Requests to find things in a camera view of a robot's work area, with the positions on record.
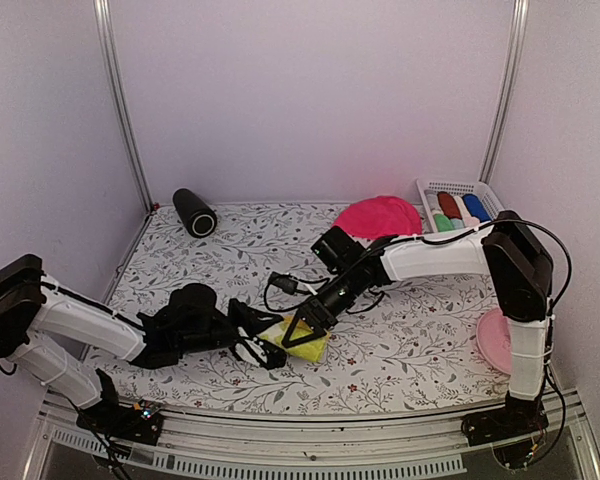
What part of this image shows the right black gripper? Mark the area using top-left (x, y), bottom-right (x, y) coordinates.
top-left (282, 267), bottom-right (362, 349)

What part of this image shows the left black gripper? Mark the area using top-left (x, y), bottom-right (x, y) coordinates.
top-left (178, 299), bottom-right (283, 356)

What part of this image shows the green yellow patterned towel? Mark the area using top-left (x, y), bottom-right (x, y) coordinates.
top-left (259, 313), bottom-right (331, 364)

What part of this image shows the pink towel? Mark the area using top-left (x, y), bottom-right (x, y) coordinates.
top-left (334, 196), bottom-right (423, 240)

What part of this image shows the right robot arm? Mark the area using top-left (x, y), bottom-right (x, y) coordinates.
top-left (281, 210), bottom-right (562, 436)

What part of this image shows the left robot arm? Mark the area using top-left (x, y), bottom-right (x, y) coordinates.
top-left (0, 254), bottom-right (287, 434)

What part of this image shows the floral tablecloth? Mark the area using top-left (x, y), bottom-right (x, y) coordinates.
top-left (86, 203), bottom-right (508, 415)

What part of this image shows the black cylindrical bottle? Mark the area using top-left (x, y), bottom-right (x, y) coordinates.
top-left (172, 188), bottom-right (218, 238)

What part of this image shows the green item in basket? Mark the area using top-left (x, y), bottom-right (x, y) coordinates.
top-left (433, 213), bottom-right (455, 232)

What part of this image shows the pink plate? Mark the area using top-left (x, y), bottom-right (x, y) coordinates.
top-left (476, 308), bottom-right (512, 375)

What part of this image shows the white item in basket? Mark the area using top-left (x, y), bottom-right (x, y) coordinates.
top-left (424, 190), bottom-right (443, 216)

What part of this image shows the light blue item in basket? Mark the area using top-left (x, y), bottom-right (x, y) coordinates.
top-left (450, 218), bottom-right (465, 230)

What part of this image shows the red item in basket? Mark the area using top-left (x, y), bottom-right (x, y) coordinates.
top-left (437, 191), bottom-right (462, 219)

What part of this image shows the pink item in basket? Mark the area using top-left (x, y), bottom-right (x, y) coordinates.
top-left (463, 216), bottom-right (480, 227)

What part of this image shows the white plastic basket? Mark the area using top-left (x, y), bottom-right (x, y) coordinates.
top-left (416, 179), bottom-right (505, 232)

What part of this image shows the front aluminium rail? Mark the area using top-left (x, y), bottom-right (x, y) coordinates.
top-left (22, 387), bottom-right (600, 480)

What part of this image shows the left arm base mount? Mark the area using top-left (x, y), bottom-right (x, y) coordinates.
top-left (76, 400), bottom-right (164, 446)

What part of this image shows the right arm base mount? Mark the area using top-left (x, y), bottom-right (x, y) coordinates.
top-left (461, 406), bottom-right (549, 446)

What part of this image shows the left aluminium frame post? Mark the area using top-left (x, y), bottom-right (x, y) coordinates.
top-left (93, 0), bottom-right (154, 213)

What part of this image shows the aluminium frame post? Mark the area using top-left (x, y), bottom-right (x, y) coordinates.
top-left (479, 0), bottom-right (530, 184)
top-left (93, 0), bottom-right (154, 213)

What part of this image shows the right aluminium frame post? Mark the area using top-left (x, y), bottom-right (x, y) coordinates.
top-left (479, 0), bottom-right (530, 184)

